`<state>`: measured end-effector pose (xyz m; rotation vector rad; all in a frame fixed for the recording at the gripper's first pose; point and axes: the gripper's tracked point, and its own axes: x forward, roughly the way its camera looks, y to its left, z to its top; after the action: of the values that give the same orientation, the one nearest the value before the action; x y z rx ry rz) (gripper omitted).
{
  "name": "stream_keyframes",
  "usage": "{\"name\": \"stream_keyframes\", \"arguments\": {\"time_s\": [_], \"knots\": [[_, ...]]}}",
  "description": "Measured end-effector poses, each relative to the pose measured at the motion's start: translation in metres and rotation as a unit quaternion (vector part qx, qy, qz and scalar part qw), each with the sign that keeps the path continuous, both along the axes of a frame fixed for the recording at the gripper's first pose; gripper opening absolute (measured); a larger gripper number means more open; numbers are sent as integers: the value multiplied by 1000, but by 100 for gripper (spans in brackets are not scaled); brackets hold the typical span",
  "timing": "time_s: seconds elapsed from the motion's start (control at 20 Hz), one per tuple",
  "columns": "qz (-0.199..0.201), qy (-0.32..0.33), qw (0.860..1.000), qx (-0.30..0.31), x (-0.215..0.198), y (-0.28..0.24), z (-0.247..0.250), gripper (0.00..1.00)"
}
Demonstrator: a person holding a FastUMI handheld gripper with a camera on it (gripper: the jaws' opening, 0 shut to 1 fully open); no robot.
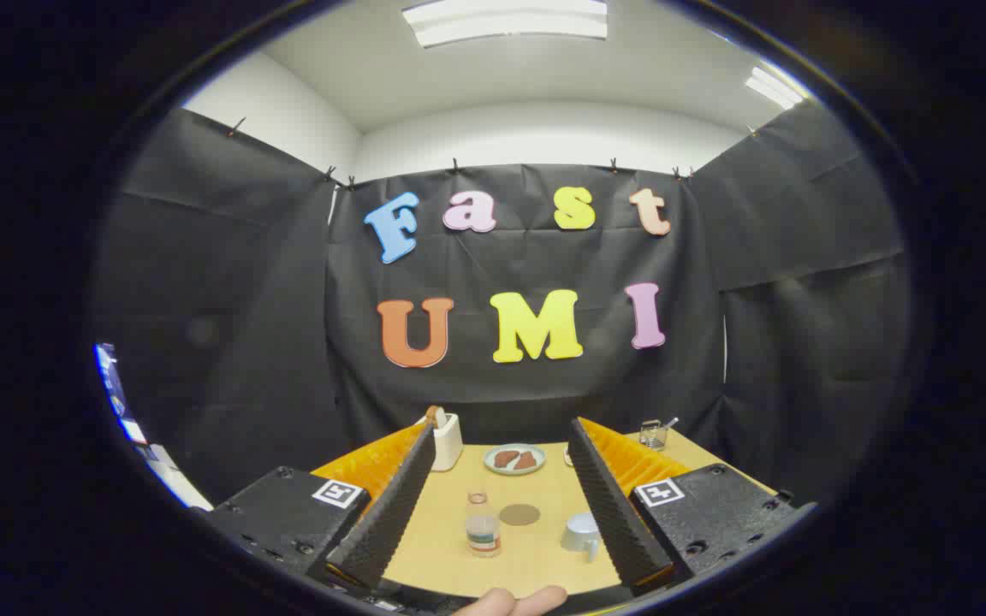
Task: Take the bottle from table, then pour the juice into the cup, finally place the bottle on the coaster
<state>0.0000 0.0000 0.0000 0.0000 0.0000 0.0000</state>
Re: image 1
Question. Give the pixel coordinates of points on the small ceiling light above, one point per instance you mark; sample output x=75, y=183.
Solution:
x=774, y=88

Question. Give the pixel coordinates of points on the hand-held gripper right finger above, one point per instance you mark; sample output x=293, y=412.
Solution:
x=617, y=513

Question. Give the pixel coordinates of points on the black backdrop cloth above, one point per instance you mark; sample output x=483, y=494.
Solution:
x=459, y=274

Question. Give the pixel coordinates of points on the clear plastic juice bottle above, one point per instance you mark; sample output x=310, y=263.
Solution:
x=483, y=532

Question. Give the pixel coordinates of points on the light blue cup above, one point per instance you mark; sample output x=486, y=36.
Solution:
x=579, y=532

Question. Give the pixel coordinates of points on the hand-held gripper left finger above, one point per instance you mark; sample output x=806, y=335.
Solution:
x=390, y=505

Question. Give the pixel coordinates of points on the long ceiling light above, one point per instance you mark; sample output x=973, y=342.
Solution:
x=506, y=21

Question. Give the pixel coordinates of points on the wooden table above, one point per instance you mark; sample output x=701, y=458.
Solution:
x=536, y=560

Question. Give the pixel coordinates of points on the pale green round plate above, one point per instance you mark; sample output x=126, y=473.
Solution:
x=514, y=471

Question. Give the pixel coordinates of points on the white toaster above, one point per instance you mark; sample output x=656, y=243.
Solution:
x=448, y=447

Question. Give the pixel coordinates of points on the brown meat piece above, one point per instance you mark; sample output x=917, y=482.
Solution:
x=505, y=459
x=525, y=461

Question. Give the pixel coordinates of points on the brown round coaster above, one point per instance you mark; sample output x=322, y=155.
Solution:
x=519, y=514

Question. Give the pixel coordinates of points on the toast bread slice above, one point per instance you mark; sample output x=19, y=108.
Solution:
x=435, y=416

